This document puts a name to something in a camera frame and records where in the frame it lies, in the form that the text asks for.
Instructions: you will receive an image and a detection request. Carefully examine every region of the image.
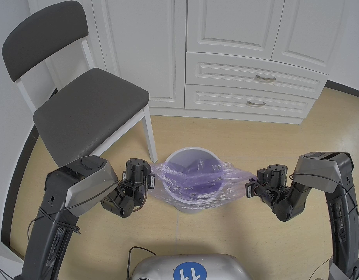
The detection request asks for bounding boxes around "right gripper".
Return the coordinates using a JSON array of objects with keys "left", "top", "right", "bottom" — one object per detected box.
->
[{"left": 245, "top": 180, "right": 273, "bottom": 205}]

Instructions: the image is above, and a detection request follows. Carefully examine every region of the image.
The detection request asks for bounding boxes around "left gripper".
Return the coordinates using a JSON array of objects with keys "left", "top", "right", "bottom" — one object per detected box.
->
[{"left": 134, "top": 172, "right": 156, "bottom": 205}]

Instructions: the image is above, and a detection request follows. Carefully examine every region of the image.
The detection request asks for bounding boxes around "purple plastic bag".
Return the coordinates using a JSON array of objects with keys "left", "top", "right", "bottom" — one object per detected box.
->
[{"left": 149, "top": 158, "right": 259, "bottom": 211}]

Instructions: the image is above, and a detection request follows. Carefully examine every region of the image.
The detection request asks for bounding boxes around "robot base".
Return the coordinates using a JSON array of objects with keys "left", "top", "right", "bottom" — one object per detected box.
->
[{"left": 130, "top": 253, "right": 253, "bottom": 280}]

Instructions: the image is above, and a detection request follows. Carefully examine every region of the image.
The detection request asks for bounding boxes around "white trash bin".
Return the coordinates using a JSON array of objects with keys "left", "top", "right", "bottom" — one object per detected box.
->
[{"left": 165, "top": 147, "right": 221, "bottom": 214}]

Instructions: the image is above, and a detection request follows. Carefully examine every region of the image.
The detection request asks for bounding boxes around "white wardrobe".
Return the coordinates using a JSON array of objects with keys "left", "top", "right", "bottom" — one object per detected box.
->
[{"left": 26, "top": 0, "right": 347, "bottom": 125}]

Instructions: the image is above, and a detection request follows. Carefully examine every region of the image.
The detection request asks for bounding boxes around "grey and white chair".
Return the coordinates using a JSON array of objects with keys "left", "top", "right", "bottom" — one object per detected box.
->
[{"left": 2, "top": 0, "right": 158, "bottom": 167}]

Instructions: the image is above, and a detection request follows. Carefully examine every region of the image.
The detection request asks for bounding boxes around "black cable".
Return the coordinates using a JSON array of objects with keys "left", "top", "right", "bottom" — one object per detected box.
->
[{"left": 126, "top": 246, "right": 158, "bottom": 279}]

